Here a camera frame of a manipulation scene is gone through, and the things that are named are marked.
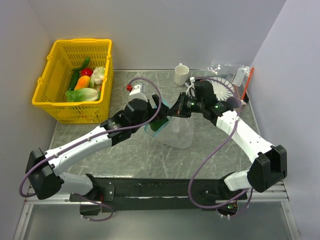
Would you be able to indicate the white ceramic mug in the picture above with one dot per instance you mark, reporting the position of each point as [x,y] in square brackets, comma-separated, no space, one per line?
[181,74]

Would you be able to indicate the green toy bell pepper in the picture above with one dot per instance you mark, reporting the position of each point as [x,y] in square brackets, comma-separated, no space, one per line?
[157,124]

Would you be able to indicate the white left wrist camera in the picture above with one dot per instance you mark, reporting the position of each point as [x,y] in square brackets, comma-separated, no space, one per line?
[137,91]

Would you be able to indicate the green toy chili pepper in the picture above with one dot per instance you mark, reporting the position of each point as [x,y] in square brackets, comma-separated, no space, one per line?
[83,66]

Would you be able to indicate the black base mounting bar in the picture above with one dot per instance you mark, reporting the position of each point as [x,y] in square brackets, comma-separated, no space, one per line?
[135,194]

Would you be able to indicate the white blue striped plate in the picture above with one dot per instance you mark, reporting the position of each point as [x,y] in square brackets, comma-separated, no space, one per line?
[222,88]

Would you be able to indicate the red toy tomato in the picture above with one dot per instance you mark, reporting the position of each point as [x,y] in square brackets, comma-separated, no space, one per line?
[86,72]

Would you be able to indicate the yellow plastic basket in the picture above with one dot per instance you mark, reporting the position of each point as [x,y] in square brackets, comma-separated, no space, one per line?
[66,55]

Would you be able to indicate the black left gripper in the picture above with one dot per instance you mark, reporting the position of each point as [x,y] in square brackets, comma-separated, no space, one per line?
[153,111]

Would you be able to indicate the black rectangular tray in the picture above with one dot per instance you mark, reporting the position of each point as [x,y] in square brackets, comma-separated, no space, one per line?
[238,90]

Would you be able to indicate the yellow orange toy mango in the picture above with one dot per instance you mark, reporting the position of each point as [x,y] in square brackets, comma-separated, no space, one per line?
[83,82]

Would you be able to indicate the clear bag with blue zipper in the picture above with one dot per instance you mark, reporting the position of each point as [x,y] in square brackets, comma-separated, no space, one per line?
[177,132]

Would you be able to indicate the green toy lettuce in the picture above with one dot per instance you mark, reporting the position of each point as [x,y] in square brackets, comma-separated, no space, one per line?
[82,95]

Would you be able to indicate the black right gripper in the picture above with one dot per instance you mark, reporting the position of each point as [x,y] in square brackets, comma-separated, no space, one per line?
[178,109]

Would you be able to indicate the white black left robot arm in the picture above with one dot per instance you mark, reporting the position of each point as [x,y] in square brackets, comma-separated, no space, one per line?
[46,170]

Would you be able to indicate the green toy cucumber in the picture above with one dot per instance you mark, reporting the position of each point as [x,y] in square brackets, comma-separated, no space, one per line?
[73,80]

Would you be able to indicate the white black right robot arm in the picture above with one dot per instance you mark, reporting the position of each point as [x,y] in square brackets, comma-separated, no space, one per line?
[268,162]

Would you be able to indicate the white toy cauliflower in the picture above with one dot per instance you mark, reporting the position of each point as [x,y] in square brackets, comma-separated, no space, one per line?
[97,76]

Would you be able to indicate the beige mug purple inside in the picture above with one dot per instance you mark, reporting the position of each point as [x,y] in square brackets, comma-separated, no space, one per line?
[235,103]

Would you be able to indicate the clear bag with red zipper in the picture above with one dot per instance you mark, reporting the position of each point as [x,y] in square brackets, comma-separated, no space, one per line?
[242,74]

